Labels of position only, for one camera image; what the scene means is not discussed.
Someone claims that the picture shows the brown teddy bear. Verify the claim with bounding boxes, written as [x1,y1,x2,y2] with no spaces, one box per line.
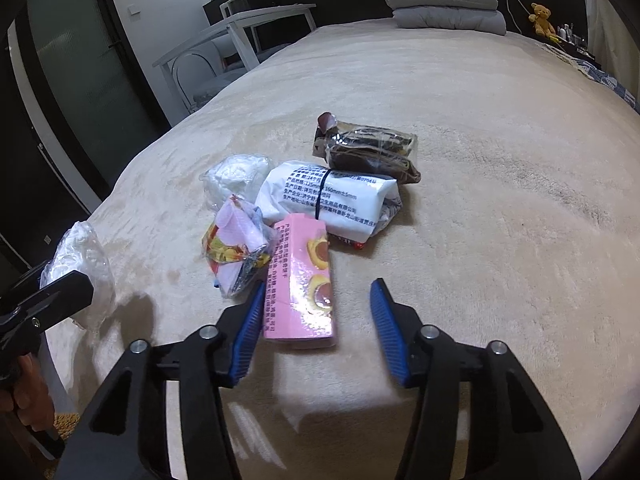
[528,2,558,40]

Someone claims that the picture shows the brown fuzzy rug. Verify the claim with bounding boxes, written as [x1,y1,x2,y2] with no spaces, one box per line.
[53,413,80,441]

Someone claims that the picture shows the folded grey quilt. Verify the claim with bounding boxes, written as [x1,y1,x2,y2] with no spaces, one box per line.
[386,0,506,36]

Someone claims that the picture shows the white tissue ball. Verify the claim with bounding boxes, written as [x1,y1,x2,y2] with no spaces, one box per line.
[200,154,273,211]

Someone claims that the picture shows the grey cushioned chair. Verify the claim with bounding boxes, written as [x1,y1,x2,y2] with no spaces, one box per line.
[169,24,296,106]

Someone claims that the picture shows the white plastic ball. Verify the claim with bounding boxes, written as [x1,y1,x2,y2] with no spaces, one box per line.
[39,221,115,330]

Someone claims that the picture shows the cream curtain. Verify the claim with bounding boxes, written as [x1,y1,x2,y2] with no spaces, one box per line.
[586,0,639,98]

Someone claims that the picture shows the frosted glass door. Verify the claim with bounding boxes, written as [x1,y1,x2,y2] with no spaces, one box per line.
[8,0,169,212]

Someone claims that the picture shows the beige plush bed blanket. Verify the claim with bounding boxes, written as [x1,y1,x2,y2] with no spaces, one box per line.
[48,20,639,479]

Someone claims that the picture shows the small white appliance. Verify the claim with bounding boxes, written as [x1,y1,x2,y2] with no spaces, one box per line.
[219,0,250,18]

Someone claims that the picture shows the white charger cable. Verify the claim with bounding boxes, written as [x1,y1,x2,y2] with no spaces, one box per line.
[501,0,534,36]

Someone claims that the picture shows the nightstand clutter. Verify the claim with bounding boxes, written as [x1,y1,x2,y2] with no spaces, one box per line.
[556,24,596,62]

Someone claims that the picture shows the white yellow wrapper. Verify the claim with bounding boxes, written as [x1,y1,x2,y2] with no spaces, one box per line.
[202,195,280,298]

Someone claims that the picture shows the dark brown snack wrapper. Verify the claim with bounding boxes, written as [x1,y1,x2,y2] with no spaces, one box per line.
[312,112,421,184]

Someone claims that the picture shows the bare left hand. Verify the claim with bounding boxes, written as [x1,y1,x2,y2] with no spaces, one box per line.
[0,354,55,431]

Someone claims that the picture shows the white printed wrapper bundle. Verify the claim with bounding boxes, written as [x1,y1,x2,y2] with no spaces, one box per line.
[255,160,402,244]

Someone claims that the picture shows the white side table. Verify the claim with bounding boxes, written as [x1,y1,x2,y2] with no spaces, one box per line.
[152,3,317,114]

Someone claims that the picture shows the blue patterned cloth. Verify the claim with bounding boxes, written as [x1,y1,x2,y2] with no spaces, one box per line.
[540,44,640,114]

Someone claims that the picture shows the red snack packet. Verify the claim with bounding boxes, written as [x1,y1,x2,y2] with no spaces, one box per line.
[338,237,364,250]

